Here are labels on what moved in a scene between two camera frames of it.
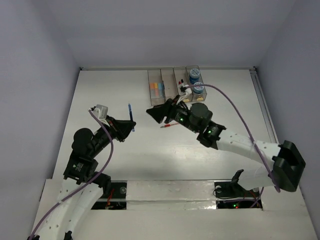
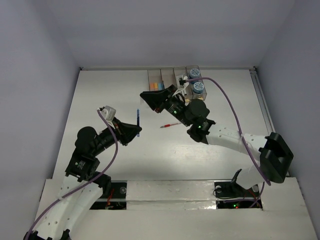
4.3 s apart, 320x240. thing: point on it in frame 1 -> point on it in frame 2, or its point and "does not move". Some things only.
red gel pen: (168, 125) does not move
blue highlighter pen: (160, 86) does not move
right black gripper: (159, 111) -> (156, 98)
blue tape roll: (198, 90) does not move
